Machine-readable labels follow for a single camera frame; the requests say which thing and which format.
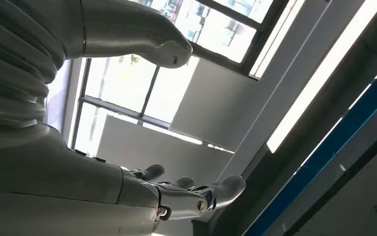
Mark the narrow ceiling light strip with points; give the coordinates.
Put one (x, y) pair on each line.
(273, 39)

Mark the long ceiling lamp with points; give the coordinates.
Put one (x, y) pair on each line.
(322, 71)

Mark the black ceiling rail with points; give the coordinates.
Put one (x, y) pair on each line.
(348, 172)

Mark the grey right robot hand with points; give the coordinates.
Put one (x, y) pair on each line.
(61, 182)

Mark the blue ceiling beam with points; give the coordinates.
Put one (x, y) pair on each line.
(338, 140)

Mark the window with dark frame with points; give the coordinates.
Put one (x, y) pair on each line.
(123, 84)

